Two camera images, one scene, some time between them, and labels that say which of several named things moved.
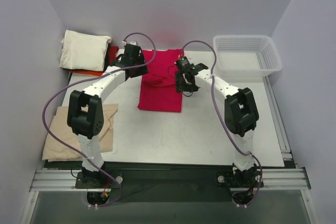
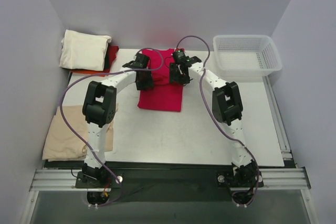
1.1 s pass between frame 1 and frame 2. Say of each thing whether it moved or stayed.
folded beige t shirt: stayed
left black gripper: moved
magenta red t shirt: stayed
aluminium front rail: stayed
